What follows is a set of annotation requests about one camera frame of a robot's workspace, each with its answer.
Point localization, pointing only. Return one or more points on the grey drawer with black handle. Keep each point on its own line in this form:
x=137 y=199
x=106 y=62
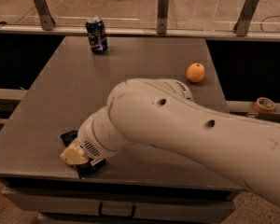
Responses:
x=64 y=208

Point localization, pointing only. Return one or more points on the dark blue rxbar wrapper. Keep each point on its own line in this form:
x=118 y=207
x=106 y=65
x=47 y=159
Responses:
x=83 y=170

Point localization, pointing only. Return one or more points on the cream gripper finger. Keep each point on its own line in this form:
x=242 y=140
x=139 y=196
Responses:
x=74 y=154

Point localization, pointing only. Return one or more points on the metal railing bar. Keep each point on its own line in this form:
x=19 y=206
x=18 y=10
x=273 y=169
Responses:
x=81 y=31

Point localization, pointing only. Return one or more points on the orange tape roll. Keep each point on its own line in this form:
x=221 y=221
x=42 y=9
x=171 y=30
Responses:
x=264 y=105

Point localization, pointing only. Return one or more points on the right metal railing bracket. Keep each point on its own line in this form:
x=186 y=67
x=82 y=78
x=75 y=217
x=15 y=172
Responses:
x=241 y=27

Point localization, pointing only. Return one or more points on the blue pepsi can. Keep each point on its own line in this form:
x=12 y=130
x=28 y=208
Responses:
x=96 y=34

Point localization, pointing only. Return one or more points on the orange fruit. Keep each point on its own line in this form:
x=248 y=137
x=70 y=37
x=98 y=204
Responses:
x=195 y=72

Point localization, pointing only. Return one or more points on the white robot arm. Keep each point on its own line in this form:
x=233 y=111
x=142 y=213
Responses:
x=160 y=113

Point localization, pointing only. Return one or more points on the left metal railing bracket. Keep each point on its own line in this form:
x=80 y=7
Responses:
x=46 y=20

